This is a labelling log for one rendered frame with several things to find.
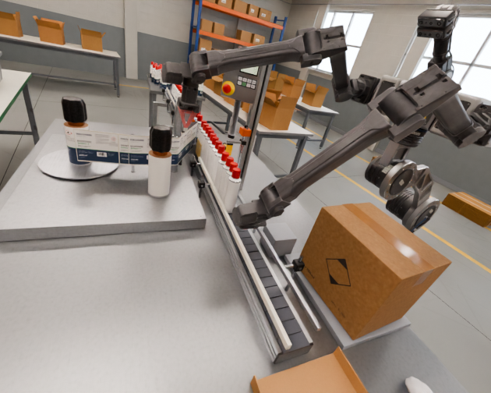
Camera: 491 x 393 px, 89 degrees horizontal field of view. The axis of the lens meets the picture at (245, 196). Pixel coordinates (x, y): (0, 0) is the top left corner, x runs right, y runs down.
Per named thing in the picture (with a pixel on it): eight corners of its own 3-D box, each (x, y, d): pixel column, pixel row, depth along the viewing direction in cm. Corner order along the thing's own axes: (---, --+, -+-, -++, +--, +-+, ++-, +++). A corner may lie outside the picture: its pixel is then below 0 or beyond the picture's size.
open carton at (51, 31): (35, 40, 438) (30, 15, 419) (40, 38, 470) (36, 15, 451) (65, 46, 459) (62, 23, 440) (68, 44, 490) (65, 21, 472)
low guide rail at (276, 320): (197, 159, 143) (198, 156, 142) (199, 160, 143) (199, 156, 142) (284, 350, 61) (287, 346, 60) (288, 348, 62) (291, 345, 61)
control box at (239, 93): (226, 93, 123) (233, 49, 113) (259, 102, 121) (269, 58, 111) (219, 95, 114) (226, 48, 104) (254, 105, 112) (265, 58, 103)
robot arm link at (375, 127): (426, 125, 55) (396, 93, 60) (425, 114, 51) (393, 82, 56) (277, 220, 75) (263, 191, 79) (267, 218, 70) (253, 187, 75)
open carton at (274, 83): (261, 86, 589) (265, 69, 570) (277, 89, 617) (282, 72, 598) (270, 90, 565) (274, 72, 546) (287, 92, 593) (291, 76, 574)
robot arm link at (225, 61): (319, 66, 84) (314, 37, 85) (324, 55, 78) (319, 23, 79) (194, 86, 85) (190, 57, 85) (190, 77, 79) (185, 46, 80)
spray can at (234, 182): (220, 207, 110) (228, 166, 99) (231, 207, 112) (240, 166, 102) (224, 214, 106) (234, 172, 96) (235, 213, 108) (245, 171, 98)
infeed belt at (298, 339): (181, 133, 189) (181, 128, 187) (192, 134, 193) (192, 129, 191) (279, 361, 64) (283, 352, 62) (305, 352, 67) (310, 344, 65)
